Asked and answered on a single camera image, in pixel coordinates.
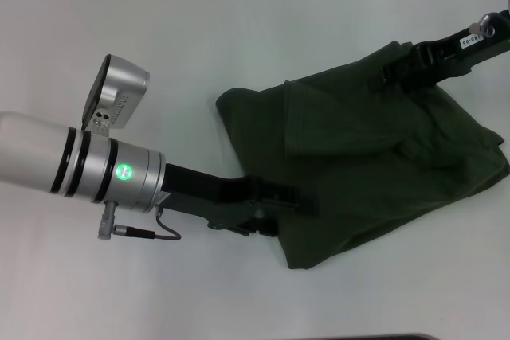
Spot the gray cable with silver plug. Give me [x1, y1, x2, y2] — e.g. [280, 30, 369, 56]
[468, 13, 497, 37]

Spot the silver plug connector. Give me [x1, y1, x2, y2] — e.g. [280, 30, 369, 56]
[96, 201, 131, 241]

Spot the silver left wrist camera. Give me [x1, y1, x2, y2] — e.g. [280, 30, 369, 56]
[80, 53, 151, 133]

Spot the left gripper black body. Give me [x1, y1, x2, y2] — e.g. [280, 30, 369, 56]
[157, 162, 264, 232]

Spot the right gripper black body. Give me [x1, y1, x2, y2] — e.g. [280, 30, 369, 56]
[414, 8, 510, 80]

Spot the dark green printed t-shirt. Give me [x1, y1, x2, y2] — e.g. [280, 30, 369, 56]
[214, 39, 510, 272]

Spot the thin dark left gripper cable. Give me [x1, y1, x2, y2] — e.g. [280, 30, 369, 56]
[127, 206, 183, 242]

